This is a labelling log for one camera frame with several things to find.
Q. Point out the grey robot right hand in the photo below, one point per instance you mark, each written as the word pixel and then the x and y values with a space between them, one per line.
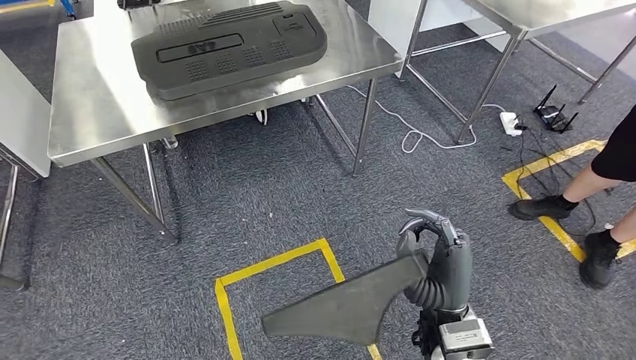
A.
pixel 452 273

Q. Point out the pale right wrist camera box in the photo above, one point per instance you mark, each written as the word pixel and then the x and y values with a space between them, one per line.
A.
pixel 464 335

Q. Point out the white power strip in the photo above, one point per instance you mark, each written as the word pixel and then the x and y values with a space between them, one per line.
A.
pixel 510 124

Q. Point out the large black molded panel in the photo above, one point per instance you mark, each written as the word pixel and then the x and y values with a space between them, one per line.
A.
pixel 223 69

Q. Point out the black wifi router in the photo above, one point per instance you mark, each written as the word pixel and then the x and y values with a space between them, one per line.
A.
pixel 551 116

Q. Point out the black and white sneaker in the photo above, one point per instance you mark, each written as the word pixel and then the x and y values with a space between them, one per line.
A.
pixel 258 117

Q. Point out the yellow floor tape square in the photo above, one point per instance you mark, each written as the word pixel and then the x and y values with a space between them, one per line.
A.
pixel 226 308
pixel 561 233

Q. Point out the steel workbench table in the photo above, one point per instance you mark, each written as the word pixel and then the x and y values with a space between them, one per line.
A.
pixel 99 99

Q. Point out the black car part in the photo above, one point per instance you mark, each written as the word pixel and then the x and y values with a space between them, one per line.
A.
pixel 348 308

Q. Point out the person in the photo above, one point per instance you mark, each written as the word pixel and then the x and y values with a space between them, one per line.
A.
pixel 616 154

